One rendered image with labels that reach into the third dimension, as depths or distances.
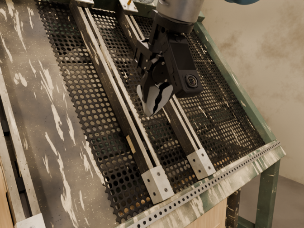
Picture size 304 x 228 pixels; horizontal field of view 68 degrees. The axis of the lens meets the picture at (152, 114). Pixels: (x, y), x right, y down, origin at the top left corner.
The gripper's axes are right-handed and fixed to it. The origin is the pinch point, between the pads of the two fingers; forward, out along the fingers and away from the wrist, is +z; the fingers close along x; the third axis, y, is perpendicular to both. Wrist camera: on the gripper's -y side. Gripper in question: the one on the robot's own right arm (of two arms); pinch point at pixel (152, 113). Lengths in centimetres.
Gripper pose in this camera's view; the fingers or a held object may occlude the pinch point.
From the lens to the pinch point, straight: 50.0
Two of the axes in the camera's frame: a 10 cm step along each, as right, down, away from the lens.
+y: -4.9, -6.1, 6.2
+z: -2.6, 7.8, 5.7
